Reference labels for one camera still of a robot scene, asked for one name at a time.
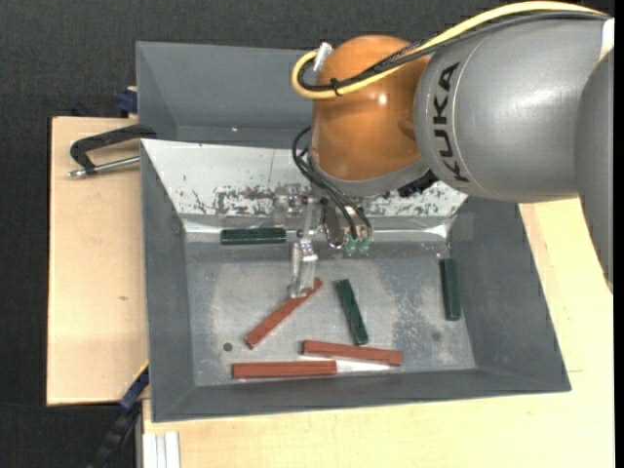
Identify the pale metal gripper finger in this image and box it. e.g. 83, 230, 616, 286
290, 240, 320, 298
272, 186, 296, 227

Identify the red-brown flat block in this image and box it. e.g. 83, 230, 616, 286
230, 359, 339, 380
300, 339, 406, 368
243, 276, 325, 351

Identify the brown cardboard board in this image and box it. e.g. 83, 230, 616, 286
46, 115, 150, 407

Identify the grey metal bin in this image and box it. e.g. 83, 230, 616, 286
134, 40, 572, 423

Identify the dark green flat block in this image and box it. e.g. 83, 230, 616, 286
219, 227, 289, 247
333, 278, 371, 347
438, 257, 463, 323

